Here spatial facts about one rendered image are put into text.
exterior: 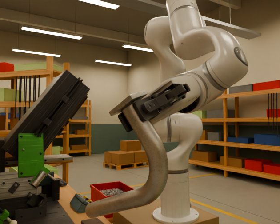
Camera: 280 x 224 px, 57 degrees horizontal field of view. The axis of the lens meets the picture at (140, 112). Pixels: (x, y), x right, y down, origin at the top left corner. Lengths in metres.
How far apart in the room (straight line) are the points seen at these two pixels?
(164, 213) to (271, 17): 6.33
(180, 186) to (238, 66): 0.64
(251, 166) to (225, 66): 5.85
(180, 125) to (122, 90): 10.75
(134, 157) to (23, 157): 6.41
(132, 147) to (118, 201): 7.61
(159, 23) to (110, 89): 10.55
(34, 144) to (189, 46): 0.96
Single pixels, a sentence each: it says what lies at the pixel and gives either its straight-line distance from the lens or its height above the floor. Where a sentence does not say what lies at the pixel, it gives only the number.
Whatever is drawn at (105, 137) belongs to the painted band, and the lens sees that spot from 11.31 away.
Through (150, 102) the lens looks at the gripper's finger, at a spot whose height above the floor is 1.36.
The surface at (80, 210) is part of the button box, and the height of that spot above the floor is 0.91.
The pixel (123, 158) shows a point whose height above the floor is 0.31.
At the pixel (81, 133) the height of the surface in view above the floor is 0.89.
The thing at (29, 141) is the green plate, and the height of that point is 1.23.
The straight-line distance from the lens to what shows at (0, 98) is 4.63.
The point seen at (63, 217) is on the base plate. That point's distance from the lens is 1.30.
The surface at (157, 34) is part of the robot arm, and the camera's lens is 0.97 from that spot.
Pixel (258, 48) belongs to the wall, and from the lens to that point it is 7.06.
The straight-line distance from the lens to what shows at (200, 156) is 7.41.
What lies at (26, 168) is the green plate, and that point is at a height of 1.11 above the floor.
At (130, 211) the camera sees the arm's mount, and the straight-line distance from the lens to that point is 1.22.
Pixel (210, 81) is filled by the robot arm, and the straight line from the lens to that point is 0.56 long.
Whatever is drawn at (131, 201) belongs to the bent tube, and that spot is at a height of 1.19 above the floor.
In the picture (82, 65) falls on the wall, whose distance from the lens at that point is 11.16.
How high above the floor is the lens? 1.33
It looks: 2 degrees up
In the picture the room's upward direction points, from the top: straight up
